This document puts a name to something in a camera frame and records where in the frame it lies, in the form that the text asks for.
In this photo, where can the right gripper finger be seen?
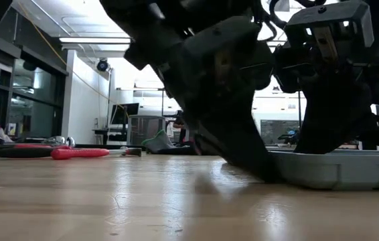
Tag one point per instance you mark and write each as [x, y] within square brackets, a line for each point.
[375, 132]
[333, 117]

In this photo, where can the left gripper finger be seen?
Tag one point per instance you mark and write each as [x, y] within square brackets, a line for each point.
[243, 150]

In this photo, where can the grey plastic tool case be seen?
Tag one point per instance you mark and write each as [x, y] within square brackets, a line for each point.
[343, 170]

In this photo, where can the red bar tool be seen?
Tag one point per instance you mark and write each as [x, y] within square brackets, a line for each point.
[79, 153]

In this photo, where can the black red-tipped long tool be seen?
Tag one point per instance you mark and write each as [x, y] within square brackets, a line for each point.
[22, 153]

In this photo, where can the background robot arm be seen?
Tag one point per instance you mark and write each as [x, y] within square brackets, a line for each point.
[290, 137]

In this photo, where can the grey office chair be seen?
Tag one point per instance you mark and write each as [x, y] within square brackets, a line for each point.
[144, 129]

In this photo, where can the dark desk monitor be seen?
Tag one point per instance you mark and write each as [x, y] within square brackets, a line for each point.
[124, 112]

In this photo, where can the black ceiling spotlight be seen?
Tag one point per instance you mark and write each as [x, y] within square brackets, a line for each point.
[102, 65]

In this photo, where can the ceiling light strip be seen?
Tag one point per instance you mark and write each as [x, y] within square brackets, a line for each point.
[92, 39]

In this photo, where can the shiny metal object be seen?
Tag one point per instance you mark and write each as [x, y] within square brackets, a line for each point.
[60, 140]

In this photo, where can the black stand frame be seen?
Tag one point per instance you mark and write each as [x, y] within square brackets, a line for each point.
[299, 103]

